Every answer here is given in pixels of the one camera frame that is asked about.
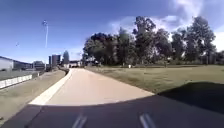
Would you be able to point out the tan concrete path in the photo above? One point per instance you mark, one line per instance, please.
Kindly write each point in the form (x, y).
(90, 86)

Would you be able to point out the row of trees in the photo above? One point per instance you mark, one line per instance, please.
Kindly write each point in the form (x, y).
(143, 46)

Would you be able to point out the distant low building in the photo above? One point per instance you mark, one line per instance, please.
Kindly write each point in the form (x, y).
(74, 63)

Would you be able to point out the single slim tree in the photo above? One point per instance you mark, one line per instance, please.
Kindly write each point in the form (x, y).
(66, 57)

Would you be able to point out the dry grass field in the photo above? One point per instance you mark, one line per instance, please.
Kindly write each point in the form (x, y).
(166, 78)

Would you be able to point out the tall dark building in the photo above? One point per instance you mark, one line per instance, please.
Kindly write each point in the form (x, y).
(55, 60)

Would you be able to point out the robot's own part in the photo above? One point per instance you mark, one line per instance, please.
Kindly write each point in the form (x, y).
(79, 122)
(146, 121)

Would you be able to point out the tall floodlight pole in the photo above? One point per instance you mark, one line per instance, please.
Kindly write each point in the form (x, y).
(46, 36)

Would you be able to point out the pale concrete kerb strip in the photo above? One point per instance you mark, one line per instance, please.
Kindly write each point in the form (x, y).
(46, 95)

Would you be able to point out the grass strip beside kerb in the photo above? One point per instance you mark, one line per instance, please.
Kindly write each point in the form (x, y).
(20, 95)

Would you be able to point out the green sports field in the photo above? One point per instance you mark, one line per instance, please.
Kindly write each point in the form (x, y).
(13, 74)

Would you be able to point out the white panel fence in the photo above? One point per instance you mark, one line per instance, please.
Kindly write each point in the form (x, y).
(13, 81)

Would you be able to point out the low grey building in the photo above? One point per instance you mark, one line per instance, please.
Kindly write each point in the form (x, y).
(6, 63)

